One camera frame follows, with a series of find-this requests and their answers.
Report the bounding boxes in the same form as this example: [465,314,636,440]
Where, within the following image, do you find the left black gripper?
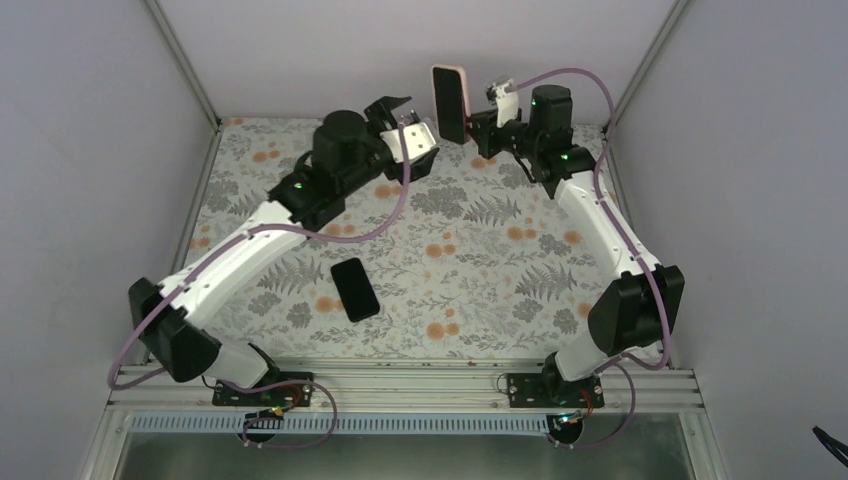
[339,97,436,197]

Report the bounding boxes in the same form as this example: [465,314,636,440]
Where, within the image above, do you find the pink phone case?
[430,63,473,146]

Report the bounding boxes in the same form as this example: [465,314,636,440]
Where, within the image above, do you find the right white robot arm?
[469,80,685,407]

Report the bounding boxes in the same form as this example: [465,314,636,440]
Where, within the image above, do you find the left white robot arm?
[126,96,439,405]

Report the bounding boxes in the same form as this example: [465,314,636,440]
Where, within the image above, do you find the black phone on table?
[330,258,381,323]

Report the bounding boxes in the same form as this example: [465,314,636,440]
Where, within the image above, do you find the floral table mat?
[207,143,608,360]

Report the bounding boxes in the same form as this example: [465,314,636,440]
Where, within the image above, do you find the black object at edge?
[812,425,848,467]

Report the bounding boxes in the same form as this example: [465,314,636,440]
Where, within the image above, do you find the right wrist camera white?
[486,77,520,128]

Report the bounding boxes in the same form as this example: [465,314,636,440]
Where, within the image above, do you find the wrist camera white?
[486,77,520,128]
[379,122,438,164]

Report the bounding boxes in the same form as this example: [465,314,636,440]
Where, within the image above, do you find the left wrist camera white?
[379,122,438,164]

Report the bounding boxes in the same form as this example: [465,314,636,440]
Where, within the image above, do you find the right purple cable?
[506,66,674,450]

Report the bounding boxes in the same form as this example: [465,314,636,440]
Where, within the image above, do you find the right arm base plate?
[506,373,605,409]

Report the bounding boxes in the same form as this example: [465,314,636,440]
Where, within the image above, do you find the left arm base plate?
[211,381,313,409]

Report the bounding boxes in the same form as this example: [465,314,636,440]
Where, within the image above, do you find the aluminium mounting rail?
[107,359,705,414]

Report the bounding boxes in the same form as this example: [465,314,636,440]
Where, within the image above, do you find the slotted cable duct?
[128,412,551,436]

